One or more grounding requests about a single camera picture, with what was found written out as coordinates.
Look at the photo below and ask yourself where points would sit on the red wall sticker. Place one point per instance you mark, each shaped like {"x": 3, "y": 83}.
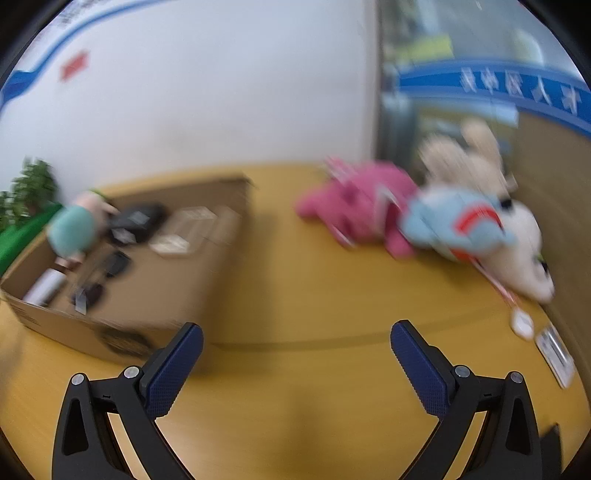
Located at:
{"x": 75, "y": 65}

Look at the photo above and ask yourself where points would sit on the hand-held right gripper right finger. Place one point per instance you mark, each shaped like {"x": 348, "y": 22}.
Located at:
{"x": 418, "y": 369}

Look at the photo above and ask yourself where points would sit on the beige plush bear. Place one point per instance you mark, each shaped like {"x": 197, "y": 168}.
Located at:
{"x": 466, "y": 157}

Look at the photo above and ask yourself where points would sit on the clear plastic packet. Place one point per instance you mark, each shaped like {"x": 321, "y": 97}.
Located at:
{"x": 171, "y": 245}

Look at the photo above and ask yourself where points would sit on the white tag card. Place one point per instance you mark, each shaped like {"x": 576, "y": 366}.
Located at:
{"x": 556, "y": 355}

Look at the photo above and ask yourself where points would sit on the white earbuds case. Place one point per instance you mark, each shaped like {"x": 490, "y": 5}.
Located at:
{"x": 521, "y": 323}

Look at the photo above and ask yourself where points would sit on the blue striped wall poster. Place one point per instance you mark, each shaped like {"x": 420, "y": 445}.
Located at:
{"x": 27, "y": 78}

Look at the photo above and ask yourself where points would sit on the teal and pink plush doll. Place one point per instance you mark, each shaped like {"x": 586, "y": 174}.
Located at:
{"x": 74, "y": 228}

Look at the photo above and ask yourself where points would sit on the light blue white plush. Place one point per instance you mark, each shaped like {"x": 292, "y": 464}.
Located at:
{"x": 517, "y": 258}

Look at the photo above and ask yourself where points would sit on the glass window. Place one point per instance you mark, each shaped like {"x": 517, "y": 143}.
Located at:
{"x": 485, "y": 32}

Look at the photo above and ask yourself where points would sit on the wooden desktop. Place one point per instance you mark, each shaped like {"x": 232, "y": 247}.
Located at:
{"x": 300, "y": 300}

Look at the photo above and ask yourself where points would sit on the black packaging box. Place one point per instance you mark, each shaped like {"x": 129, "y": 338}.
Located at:
{"x": 136, "y": 221}

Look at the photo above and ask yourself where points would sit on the green cloth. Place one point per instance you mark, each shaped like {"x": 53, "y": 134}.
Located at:
{"x": 23, "y": 235}

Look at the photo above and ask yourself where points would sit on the green potted plant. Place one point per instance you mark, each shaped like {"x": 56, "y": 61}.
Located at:
{"x": 27, "y": 189}

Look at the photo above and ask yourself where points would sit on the pink plush toy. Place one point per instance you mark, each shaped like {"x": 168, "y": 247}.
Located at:
{"x": 355, "y": 207}

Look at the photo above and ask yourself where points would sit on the cardboard box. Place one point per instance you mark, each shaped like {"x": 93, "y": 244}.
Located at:
{"x": 184, "y": 295}

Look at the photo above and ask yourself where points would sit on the white bottle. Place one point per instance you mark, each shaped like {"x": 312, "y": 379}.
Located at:
{"x": 44, "y": 286}

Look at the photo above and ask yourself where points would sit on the blue window banner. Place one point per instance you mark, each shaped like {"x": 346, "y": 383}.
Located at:
{"x": 489, "y": 81}

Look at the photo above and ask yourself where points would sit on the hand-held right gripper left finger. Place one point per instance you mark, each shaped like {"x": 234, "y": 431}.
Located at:
{"x": 173, "y": 369}

